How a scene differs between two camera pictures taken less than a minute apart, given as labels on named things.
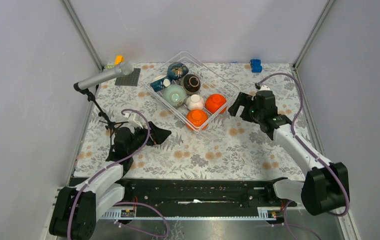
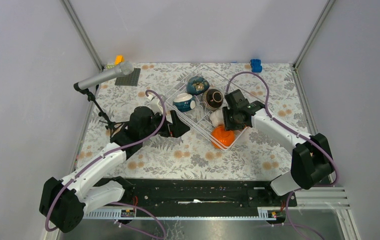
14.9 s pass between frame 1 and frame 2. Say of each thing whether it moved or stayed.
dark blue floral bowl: moved
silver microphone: stayed
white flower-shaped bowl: moved
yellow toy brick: stayed
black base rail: stayed
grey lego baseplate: stayed
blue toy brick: stayed
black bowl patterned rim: moved
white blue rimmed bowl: moved
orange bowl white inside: moved
